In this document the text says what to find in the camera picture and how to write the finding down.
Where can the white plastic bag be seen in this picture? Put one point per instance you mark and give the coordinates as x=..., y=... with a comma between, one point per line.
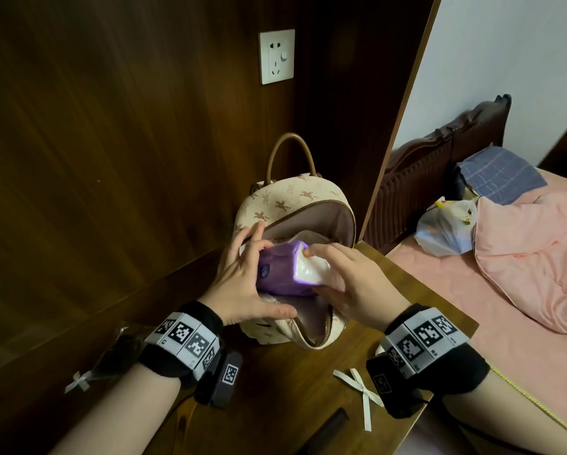
x=442, y=232

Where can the pink quilt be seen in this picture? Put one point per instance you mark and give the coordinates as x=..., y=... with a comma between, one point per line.
x=529, y=265

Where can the person's right hand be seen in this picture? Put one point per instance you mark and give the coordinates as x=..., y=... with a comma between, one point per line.
x=368, y=293

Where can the beige horse-print backpack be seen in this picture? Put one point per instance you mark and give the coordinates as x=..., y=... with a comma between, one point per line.
x=293, y=198

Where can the blue plaid pillow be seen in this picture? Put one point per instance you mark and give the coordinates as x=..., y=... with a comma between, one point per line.
x=501, y=175

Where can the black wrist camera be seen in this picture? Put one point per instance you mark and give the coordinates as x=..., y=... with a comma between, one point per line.
x=224, y=379
x=387, y=388

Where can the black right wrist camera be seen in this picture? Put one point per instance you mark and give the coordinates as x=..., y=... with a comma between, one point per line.
x=387, y=388

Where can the person's left hand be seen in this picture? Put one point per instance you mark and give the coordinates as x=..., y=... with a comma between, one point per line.
x=238, y=289

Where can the dark wooden bed headboard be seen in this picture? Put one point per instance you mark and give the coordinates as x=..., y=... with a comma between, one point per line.
x=416, y=184

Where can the large white ribbon cross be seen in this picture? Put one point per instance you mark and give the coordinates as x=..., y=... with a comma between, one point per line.
x=361, y=390

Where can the person's right forearm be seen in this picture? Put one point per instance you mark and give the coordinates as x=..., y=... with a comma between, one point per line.
x=511, y=421

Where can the white wall socket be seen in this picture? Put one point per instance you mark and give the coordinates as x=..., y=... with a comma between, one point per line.
x=276, y=56

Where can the person's left forearm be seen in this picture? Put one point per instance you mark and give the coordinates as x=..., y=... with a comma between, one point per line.
x=117, y=417

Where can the right marker wristband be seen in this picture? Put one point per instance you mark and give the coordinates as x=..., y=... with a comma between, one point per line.
x=425, y=341

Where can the black stick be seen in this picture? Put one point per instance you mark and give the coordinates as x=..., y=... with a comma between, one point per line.
x=328, y=431

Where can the purple tissue pack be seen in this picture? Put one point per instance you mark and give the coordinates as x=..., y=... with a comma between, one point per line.
x=278, y=270

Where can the clear bag with dark contents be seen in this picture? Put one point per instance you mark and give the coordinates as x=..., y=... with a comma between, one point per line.
x=120, y=350

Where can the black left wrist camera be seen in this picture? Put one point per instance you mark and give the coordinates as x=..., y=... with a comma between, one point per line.
x=224, y=379

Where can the brown wooden bed rail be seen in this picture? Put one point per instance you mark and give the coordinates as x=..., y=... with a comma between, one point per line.
x=539, y=407

